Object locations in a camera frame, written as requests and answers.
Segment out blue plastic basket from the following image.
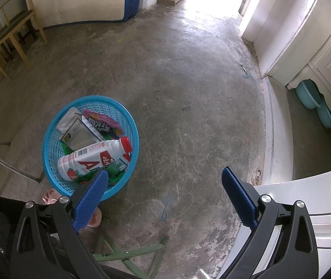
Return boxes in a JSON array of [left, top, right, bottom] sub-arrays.
[[42, 95, 140, 202]]

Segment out blue plastic basin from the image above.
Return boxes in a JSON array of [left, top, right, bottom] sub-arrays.
[[295, 79, 325, 111], [316, 105, 331, 129]]

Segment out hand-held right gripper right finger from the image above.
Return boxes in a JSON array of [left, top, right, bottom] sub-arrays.
[[218, 166, 319, 279]]

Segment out silver packet with black label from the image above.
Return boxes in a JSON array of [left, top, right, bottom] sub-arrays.
[[59, 115, 100, 152]]

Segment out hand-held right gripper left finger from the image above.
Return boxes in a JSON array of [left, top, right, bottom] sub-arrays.
[[11, 169, 108, 279]]

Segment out green metal frame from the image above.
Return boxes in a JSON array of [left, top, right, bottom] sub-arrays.
[[91, 232, 172, 276]]

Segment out person's foot in pink slipper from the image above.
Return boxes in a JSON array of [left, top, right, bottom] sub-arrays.
[[43, 188, 60, 204], [88, 208, 102, 227]]

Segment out wooden chair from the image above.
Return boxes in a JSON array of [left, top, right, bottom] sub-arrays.
[[0, 0, 48, 79]]

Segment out white mattress with blue edge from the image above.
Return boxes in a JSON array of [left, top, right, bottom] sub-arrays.
[[23, 0, 143, 30]]

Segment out orange purple chip bag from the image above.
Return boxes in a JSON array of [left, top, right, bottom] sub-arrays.
[[82, 109, 124, 140]]

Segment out strawberry milk bottle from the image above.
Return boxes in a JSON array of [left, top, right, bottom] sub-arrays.
[[57, 136, 133, 182]]

